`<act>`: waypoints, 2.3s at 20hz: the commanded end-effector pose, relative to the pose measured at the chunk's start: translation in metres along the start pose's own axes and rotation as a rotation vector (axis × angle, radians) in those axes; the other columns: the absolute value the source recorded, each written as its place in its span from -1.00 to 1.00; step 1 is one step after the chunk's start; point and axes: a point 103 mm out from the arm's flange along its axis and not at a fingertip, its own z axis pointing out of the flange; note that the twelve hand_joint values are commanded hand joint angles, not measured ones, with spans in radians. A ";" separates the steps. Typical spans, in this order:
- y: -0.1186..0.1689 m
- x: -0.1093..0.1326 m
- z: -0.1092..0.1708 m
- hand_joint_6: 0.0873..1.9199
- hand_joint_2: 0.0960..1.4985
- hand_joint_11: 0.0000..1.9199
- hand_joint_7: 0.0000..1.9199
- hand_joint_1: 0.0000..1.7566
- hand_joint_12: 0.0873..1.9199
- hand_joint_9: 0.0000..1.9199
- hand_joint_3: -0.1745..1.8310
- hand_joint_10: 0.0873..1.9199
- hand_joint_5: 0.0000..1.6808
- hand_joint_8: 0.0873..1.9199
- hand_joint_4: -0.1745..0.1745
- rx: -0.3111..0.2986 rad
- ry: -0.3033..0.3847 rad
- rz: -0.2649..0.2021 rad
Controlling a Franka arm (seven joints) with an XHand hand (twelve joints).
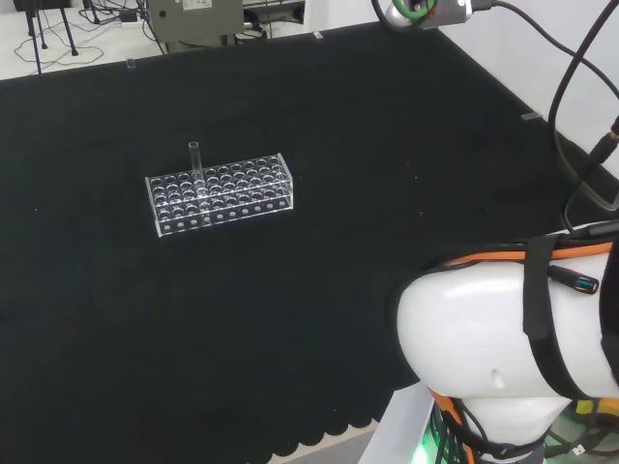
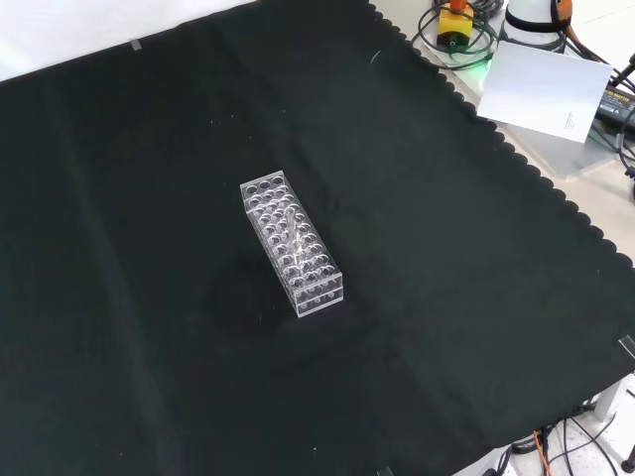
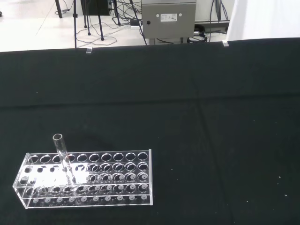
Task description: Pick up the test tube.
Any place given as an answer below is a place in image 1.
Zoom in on clear glass test tube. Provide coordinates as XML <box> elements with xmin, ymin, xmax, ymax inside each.
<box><xmin>187</xmin><ymin>140</ymin><xmax>206</xmax><ymax>202</ymax></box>

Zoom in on clear test tube rack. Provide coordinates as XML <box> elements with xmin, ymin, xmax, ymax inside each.
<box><xmin>144</xmin><ymin>152</ymin><xmax>296</xmax><ymax>239</ymax></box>

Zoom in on black bench cloth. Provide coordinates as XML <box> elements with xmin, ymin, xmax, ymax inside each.
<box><xmin>0</xmin><ymin>21</ymin><xmax>619</xmax><ymax>458</ymax></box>

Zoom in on grey metal cabinet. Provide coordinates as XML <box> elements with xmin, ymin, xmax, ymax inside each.
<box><xmin>146</xmin><ymin>0</ymin><xmax>246</xmax><ymax>54</ymax></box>

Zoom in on black tripod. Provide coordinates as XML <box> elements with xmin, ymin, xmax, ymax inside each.
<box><xmin>12</xmin><ymin>0</ymin><xmax>78</xmax><ymax>74</ymax></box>

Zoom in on orange cable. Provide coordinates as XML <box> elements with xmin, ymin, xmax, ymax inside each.
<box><xmin>432</xmin><ymin>240</ymin><xmax>618</xmax><ymax>270</ymax></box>

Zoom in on green cable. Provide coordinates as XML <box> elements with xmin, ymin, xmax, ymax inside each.
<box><xmin>389</xmin><ymin>0</ymin><xmax>436</xmax><ymax>23</ymax></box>

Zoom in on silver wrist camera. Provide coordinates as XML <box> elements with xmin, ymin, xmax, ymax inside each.
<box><xmin>370</xmin><ymin>0</ymin><xmax>489</xmax><ymax>33</ymax></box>

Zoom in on thick black cable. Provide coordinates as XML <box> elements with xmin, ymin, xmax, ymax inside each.
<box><xmin>471</xmin><ymin>0</ymin><xmax>619</xmax><ymax>98</ymax></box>
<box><xmin>548</xmin><ymin>0</ymin><xmax>619</xmax><ymax>213</ymax></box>

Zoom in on black cable with blue plug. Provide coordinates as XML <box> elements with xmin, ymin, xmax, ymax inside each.
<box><xmin>545</xmin><ymin>264</ymin><xmax>601</xmax><ymax>295</ymax></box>

